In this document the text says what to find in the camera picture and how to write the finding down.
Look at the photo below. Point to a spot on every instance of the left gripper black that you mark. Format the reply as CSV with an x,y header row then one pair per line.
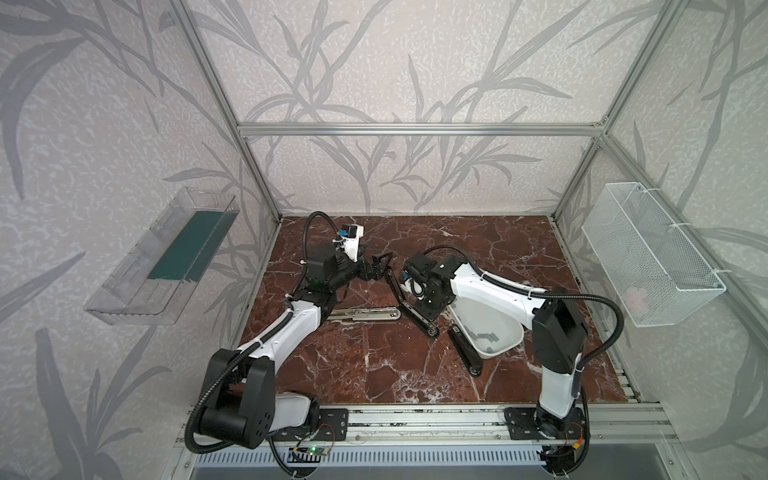
x,y
366,267

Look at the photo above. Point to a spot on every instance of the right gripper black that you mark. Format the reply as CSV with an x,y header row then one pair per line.
x,y
413,279

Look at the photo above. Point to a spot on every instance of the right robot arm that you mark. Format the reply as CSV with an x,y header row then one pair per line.
x,y
552,319

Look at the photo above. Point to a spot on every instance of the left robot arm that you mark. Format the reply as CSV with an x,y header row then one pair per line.
x,y
239,403

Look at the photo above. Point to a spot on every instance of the white plastic tray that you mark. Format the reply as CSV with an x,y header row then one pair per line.
x,y
489,331

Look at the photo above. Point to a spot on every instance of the staple strips in tray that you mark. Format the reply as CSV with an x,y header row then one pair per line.
x,y
489,337

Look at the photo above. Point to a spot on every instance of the green circuit board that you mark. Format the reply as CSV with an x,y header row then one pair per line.
x,y
310,453

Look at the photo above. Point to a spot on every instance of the aluminium front rail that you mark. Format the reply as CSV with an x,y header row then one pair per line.
x,y
483,424

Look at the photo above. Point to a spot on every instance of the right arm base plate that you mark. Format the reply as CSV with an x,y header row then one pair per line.
x,y
535,424

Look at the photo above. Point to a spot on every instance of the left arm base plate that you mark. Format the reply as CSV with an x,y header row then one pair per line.
x,y
325,425

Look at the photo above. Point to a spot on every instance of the white wire mesh basket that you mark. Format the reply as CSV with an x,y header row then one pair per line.
x,y
660,277

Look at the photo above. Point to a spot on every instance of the clear plastic wall bin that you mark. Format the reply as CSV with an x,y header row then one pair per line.
x,y
153,284

